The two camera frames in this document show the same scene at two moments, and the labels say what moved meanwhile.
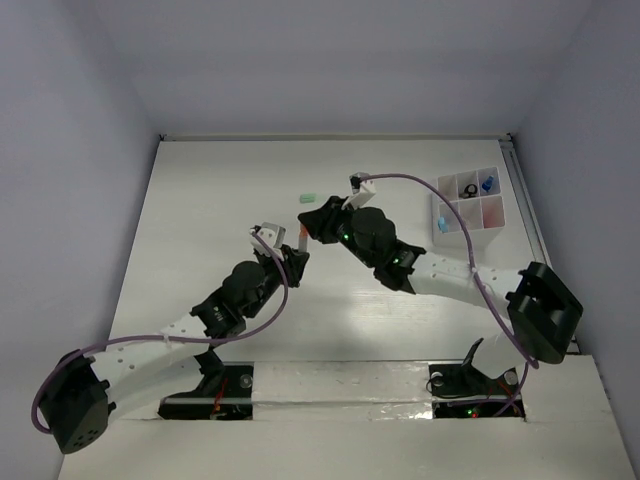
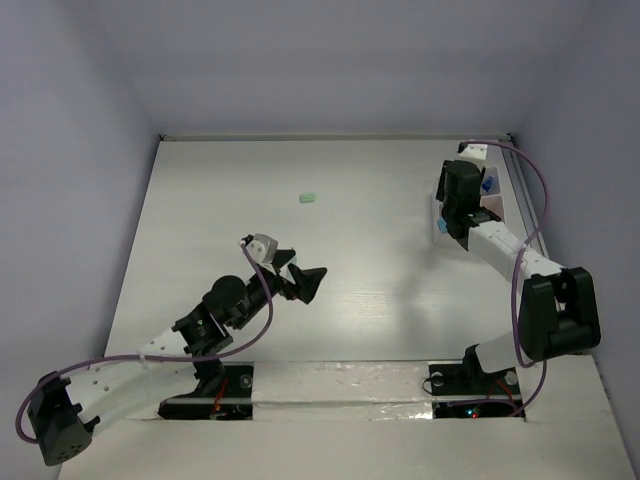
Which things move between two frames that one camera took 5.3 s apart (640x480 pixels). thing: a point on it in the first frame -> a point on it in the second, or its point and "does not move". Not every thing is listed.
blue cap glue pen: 487,184 does not move
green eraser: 307,198 does not move
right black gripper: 321,222 -> 441,192
